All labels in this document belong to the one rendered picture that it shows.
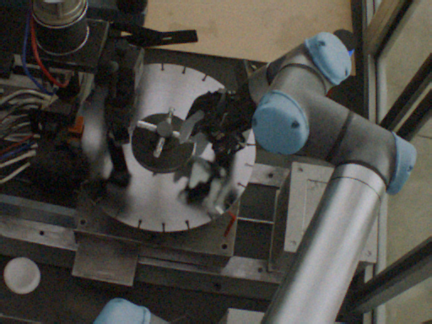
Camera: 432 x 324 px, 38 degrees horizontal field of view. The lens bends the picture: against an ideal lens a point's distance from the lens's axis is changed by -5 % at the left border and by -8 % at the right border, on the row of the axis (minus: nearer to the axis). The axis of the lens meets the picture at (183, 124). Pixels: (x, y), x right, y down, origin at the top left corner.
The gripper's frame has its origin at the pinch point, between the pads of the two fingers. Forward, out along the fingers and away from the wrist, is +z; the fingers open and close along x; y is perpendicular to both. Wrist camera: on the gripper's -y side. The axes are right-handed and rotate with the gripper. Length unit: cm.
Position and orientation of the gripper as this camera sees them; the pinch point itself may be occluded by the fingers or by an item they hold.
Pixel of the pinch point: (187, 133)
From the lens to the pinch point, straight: 115.5
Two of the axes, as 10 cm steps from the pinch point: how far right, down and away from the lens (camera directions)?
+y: -3.1, 7.1, -6.3
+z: -6.1, 3.7, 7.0
